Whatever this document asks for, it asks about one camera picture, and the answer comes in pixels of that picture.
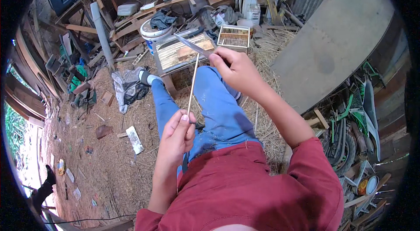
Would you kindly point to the person's left hand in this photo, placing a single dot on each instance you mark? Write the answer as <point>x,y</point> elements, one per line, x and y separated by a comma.
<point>174,139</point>

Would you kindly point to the person's right hand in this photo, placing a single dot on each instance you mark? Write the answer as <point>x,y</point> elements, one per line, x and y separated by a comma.
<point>241,73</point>

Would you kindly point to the thin bamboo stick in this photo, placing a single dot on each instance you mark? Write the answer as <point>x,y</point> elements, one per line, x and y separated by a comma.
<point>193,83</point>

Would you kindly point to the steel blade knife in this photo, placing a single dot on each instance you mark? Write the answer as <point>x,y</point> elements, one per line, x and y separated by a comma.
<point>190,44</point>

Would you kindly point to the wooden bird cage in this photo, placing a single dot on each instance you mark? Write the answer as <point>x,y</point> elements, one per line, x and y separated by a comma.
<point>233,37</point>

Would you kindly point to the white flat board piece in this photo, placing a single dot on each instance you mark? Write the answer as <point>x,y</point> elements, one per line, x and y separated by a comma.
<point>135,140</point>

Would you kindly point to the person's legs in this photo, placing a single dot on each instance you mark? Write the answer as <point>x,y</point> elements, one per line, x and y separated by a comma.
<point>216,109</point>

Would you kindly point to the wooden block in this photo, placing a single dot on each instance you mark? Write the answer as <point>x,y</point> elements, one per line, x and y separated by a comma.
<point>192,50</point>

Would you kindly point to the white plastic jug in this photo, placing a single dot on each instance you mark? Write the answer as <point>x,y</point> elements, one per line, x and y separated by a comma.
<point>253,13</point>

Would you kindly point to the grey crumpled plastic sheet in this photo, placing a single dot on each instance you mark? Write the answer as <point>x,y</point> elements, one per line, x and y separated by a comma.
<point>126,88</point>

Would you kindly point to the small wooden work bench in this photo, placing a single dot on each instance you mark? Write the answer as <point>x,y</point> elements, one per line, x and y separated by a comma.
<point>174,54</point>

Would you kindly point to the brown broken tile piece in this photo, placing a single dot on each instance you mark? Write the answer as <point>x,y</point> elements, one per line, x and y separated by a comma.
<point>103,131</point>

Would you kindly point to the small plywood square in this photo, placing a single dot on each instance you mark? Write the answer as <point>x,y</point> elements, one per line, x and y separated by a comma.
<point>107,98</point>

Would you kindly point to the person's body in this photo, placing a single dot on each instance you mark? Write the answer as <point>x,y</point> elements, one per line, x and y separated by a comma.
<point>242,191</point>

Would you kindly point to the white plastic bucket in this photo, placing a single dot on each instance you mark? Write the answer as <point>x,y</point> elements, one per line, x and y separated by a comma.
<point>154,36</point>

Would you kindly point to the dark grey cloth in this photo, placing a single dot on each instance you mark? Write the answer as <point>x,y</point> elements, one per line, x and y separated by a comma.
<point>161,20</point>

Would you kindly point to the large grey board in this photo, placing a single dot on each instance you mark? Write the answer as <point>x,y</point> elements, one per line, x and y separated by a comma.
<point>331,37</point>

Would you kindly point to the green power tool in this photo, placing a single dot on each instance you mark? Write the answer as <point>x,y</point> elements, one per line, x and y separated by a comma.
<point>83,97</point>

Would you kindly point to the green and white motorbike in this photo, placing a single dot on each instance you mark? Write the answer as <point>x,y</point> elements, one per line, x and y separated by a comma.
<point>354,122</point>

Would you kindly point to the grey plastic pipe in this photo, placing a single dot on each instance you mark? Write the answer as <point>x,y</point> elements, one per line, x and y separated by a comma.
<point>101,34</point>

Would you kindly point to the white plastic canister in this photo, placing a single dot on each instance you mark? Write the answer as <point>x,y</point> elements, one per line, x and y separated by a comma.
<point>127,9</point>

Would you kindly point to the black animal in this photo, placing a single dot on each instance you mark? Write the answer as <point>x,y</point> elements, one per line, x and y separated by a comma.
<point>44,188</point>

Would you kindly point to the open paint can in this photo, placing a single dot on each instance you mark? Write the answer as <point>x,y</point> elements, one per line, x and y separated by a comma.
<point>367,185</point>

